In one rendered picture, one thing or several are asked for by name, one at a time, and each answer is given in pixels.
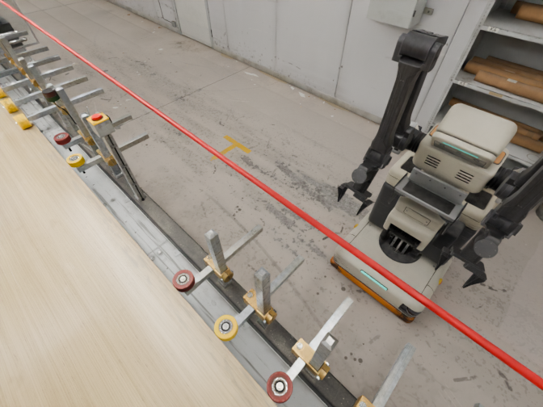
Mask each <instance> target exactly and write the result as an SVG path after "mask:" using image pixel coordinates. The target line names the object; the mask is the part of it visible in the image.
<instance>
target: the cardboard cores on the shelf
mask: <svg viewBox="0 0 543 407"><path fill-rule="evenodd" d="M510 13H512V14H516V17H515V18H516V19H522V20H526V21H530V22H534V23H540V24H543V5H540V4H535V3H531V2H522V1H518V0H517V1H516V3H515V5H514V6H513V7H512V9H511V12H510ZM464 71H465V72H468V73H472V74H475V75H476V76H475V78H474V81H477V82H480V83H483V84H486V85H488V86H493V87H495V88H498V89H500V90H505V91H507V92H510V93H513V94H517V95H519V96H522V97H524V98H526V99H531V100H533V101H536V102H539V103H543V71H541V70H538V69H533V68H530V67H527V66H524V65H519V64H516V63H513V62H510V61H505V60H502V59H499V58H497V57H492V56H488V57H487V58H486V59H483V58H481V57H476V56H474V57H473V59H472V60H469V61H468V63H467V64H466V66H465V68H464ZM458 103H463V104H465V105H468V106H471V107H474V108H477V109H479V110H481V111H485V112H488V113H490V114H492V115H496V116H498V117H501V118H504V119H506V120H510V121H512V122H514V123H515V124H516V125H517V132H516V134H515V135H514V136H513V137H512V139H511V140H510V142H511V143H513V144H515V145H519V146H521V147H524V148H526V149H530V150H532V151H534V152H537V153H541V152H542V151H543V131H541V130H540V129H537V128H534V127H531V126H528V125H527V124H522V123H521V122H518V121H516V120H512V119H510V118H507V117H505V116H503V115H499V114H497V113H494V112H492V111H488V110H487V109H484V108H481V107H478V106H475V105H473V104H471V103H467V102H465V101H463V100H460V99H457V98H454V97H453V98H452V99H451V100H450V102H449V104H448V105H450V106H453V105H455V104H458ZM541 141H542V142H541Z"/></svg>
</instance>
